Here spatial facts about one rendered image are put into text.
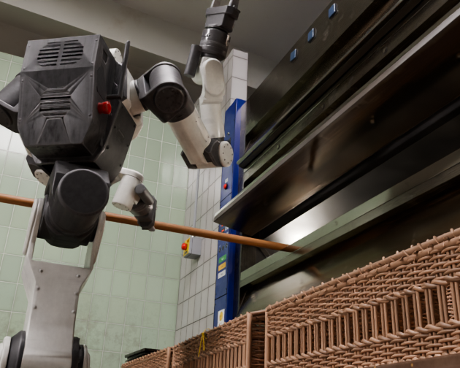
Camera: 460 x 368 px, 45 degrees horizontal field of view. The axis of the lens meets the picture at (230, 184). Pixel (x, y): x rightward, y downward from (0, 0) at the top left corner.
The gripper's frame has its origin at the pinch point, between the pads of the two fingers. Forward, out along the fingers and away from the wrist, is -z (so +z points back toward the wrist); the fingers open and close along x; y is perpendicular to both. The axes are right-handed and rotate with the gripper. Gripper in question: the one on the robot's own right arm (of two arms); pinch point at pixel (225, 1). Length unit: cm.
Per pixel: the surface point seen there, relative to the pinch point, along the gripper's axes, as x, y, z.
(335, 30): 0, 57, -15
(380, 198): -46, 39, 48
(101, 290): 133, 79, 121
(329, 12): 6, 58, -24
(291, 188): 3, 58, 48
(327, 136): -24, 35, 32
